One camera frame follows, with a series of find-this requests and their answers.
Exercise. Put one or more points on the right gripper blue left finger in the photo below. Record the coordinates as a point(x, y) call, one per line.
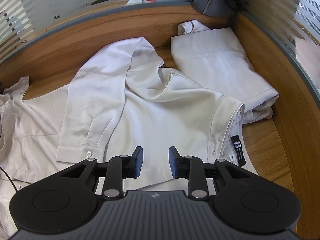
point(119, 168)

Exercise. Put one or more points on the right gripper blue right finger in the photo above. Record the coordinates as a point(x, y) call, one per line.
point(192, 169)

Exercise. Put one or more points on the cream satin shirt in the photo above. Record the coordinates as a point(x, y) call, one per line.
point(121, 98)

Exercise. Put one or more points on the folded white shirt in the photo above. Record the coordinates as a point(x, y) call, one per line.
point(216, 60)

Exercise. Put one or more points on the beige garment pile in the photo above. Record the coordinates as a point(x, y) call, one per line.
point(8, 119)

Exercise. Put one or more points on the frosted glass desk partition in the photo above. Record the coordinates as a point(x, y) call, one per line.
point(67, 45)

